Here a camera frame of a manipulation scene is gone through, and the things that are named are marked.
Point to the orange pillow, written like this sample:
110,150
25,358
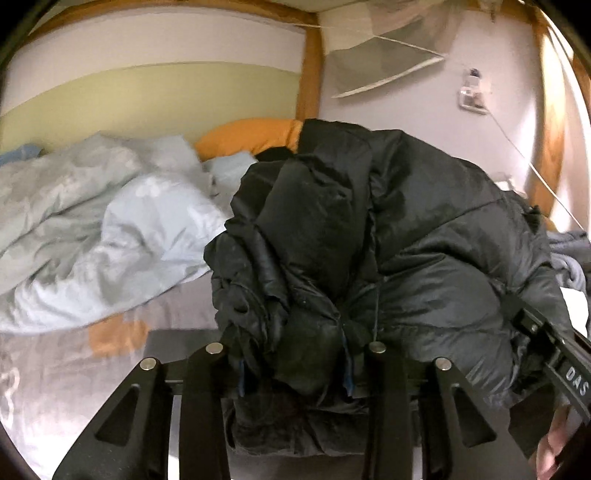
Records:
250,135

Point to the person's right hand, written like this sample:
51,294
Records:
558,442

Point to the black puffer jacket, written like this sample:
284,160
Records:
377,235

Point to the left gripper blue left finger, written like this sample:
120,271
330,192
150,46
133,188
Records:
241,378

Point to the white wall socket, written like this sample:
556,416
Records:
471,96

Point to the light blue duvet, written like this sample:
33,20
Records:
105,225

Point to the grey folded garment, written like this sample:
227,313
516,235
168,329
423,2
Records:
570,259

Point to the wooden bed frame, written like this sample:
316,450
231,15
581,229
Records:
18,25

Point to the white mosquito net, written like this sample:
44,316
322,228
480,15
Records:
369,44

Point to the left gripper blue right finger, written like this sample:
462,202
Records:
348,376

